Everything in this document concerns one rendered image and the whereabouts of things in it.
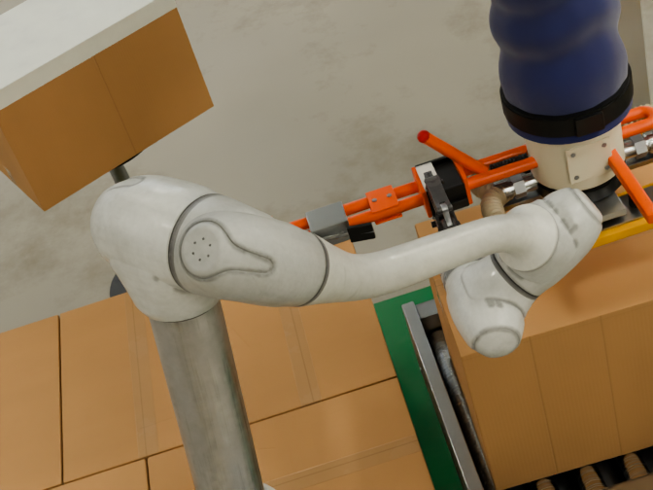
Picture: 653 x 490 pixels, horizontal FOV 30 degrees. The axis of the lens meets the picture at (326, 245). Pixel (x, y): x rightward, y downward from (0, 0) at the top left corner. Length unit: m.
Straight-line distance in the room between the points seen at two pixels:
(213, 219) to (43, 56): 2.03
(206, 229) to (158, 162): 3.27
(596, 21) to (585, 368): 0.67
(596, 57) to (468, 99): 2.48
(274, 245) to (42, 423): 1.65
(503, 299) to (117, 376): 1.38
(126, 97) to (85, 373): 0.86
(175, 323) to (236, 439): 0.22
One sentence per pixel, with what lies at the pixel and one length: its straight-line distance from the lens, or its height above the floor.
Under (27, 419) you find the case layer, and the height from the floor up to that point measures 0.54.
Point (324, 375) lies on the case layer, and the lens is 2.83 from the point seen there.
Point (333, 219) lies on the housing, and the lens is 2.17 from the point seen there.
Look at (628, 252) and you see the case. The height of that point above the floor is 0.95.
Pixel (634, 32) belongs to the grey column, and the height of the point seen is 0.73.
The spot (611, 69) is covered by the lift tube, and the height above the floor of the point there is 1.37.
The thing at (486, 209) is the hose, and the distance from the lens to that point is 2.20.
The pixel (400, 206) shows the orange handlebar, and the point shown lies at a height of 1.19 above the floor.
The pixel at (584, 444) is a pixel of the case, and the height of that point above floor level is 0.61.
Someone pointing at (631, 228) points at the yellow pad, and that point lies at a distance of 2.21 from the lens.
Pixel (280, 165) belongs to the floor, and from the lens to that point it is 4.44.
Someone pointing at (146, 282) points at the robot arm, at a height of 1.57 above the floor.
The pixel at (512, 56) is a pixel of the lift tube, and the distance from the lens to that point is 2.06.
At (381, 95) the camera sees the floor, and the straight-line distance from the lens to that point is 4.64.
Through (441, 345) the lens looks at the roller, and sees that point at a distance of 2.80.
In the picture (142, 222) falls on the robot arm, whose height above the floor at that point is 1.65.
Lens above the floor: 2.53
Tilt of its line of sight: 39 degrees down
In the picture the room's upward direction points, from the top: 19 degrees counter-clockwise
